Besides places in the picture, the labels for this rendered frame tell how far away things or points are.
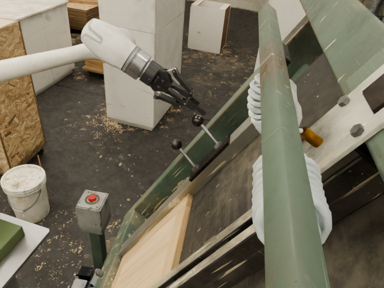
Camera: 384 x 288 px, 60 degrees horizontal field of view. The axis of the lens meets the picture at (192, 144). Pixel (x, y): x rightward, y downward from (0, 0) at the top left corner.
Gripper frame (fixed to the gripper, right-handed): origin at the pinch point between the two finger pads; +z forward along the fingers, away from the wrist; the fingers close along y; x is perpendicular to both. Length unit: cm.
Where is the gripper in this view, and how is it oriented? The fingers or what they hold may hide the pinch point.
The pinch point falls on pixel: (197, 106)
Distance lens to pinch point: 110.0
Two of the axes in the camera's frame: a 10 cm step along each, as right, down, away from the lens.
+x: -1.5, 5.7, -8.1
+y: -5.7, 6.2, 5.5
